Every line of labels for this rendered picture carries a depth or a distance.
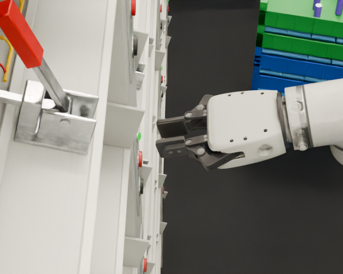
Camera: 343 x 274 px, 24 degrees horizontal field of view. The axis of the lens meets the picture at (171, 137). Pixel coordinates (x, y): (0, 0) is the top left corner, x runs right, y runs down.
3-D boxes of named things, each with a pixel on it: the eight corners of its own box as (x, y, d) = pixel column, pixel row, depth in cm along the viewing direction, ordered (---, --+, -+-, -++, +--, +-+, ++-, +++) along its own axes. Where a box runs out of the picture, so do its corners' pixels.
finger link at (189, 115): (237, 123, 109) (206, 145, 108) (217, 106, 112) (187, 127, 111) (233, 110, 107) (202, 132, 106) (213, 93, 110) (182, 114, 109)
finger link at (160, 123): (208, 131, 110) (161, 139, 111) (207, 114, 112) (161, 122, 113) (203, 116, 107) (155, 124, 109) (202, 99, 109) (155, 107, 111)
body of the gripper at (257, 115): (299, 165, 105) (215, 177, 107) (292, 109, 111) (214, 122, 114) (291, 128, 99) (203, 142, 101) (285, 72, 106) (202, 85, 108)
